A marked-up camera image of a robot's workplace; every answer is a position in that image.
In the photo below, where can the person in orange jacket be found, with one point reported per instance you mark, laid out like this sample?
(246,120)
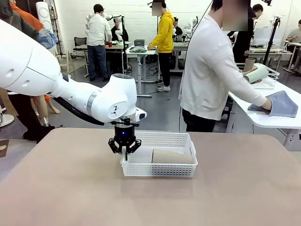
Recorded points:
(21,18)

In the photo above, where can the black tripod stand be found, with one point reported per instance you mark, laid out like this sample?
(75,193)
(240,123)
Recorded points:
(272,37)

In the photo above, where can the white height adjustable desk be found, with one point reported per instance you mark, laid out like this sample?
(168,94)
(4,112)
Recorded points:
(141,53)

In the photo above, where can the light green tube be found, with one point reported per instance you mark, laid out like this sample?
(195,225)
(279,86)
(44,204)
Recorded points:
(257,74)

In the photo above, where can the man in white shirt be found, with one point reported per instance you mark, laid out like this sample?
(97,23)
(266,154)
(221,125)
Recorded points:
(97,30)

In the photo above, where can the blue grey towel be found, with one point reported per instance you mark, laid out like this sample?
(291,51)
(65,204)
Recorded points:
(283,104)

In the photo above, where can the white perforated plastic basket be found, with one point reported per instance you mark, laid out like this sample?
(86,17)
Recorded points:
(160,170)

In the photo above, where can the person in yellow hoodie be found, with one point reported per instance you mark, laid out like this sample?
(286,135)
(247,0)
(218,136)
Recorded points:
(164,35)

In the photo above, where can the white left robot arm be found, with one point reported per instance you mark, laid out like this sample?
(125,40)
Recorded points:
(35,66)

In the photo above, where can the grey plastic crate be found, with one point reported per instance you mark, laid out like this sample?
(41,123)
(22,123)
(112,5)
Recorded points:
(139,42)

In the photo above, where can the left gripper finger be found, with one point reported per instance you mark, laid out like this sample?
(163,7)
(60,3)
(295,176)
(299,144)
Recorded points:
(135,146)
(115,146)

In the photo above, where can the seated person in black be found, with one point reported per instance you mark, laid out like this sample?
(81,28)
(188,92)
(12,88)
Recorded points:
(117,30)

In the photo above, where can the white side table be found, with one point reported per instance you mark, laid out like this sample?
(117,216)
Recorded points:
(270,120)

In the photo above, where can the person in white sweater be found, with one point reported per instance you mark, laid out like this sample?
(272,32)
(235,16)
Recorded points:
(207,70)

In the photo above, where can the person's right hand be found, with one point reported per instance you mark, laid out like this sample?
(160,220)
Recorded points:
(268,104)

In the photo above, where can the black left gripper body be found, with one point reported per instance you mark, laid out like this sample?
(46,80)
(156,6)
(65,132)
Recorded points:
(124,134)

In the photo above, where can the person's right forearm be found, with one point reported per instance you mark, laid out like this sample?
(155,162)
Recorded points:
(251,96)

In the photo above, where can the person's left hand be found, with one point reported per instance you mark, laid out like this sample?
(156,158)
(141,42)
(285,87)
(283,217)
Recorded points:
(248,78)

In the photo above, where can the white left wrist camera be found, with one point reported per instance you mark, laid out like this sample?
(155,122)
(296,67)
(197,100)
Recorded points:
(141,115)

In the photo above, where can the standing person in black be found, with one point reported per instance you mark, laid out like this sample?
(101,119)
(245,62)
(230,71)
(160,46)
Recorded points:
(242,44)

